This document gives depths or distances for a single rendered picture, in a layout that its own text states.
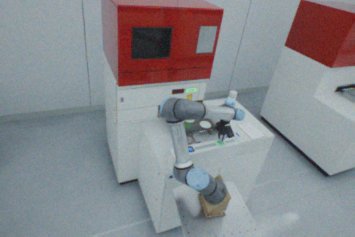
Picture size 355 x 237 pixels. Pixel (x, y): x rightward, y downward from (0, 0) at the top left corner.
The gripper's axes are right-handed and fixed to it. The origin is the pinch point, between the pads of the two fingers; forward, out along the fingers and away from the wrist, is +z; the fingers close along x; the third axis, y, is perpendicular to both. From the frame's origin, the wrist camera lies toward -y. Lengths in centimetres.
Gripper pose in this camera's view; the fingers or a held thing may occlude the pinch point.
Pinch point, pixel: (221, 142)
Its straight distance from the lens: 189.3
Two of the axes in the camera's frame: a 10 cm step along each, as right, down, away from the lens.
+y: -3.8, -5.2, 7.6
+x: -9.2, 1.1, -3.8
